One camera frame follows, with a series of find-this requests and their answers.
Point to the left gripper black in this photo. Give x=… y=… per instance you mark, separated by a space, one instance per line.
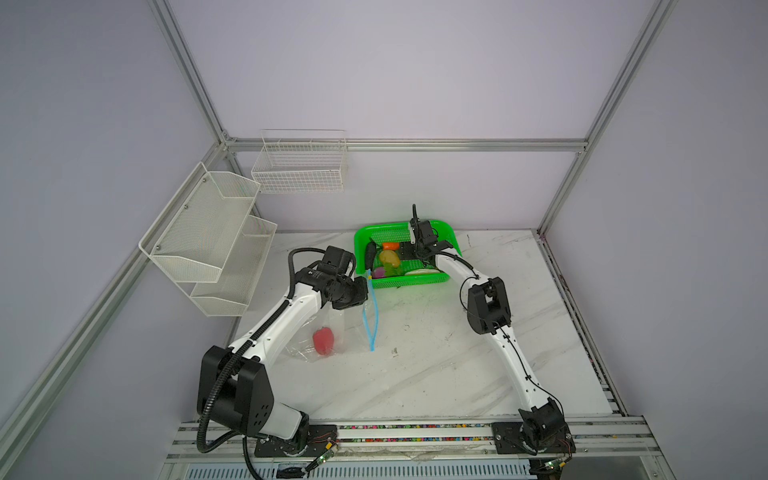
x=361 y=295

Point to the yellow toy potato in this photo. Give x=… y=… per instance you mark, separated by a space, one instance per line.
x=390 y=259

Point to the white toy radish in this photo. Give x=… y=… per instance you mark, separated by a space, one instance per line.
x=423 y=271

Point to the dark toy eggplant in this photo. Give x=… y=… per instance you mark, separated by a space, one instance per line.
x=370 y=255

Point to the green plastic basket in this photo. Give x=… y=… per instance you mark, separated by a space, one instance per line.
x=395 y=278

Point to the white mesh two-tier shelf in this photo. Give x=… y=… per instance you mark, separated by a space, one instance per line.
x=210 y=242

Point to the clear zip top bag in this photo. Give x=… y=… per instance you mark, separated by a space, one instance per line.
x=355 y=329

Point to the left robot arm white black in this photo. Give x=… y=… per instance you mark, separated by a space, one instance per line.
x=235 y=395

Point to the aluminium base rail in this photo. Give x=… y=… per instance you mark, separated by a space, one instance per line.
x=613 y=447

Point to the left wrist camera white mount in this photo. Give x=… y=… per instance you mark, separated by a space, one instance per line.
x=336 y=261

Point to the white wire wall basket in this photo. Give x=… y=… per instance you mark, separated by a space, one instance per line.
x=294 y=161

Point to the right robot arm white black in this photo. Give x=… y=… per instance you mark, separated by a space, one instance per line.
x=485 y=301

